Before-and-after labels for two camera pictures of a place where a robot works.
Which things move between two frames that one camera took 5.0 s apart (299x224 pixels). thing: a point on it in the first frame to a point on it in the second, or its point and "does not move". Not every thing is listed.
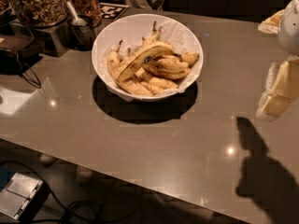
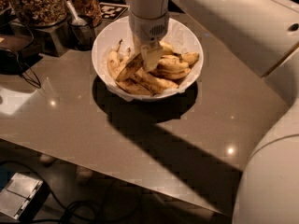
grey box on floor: x=22 y=197 does not move
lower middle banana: x=154 y=85 does not move
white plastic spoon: x=78 y=21 does not move
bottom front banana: x=134 y=87 does not move
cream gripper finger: x=271 y=24 to x=137 y=46
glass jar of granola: x=85 y=3 does not move
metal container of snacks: x=40 y=6 does not move
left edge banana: x=114 y=61 does not move
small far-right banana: x=190 y=57 does not move
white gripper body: x=290 y=28 to x=147 y=28
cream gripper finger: x=281 y=89 to x=150 y=56
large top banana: x=139 y=53 to x=116 y=63
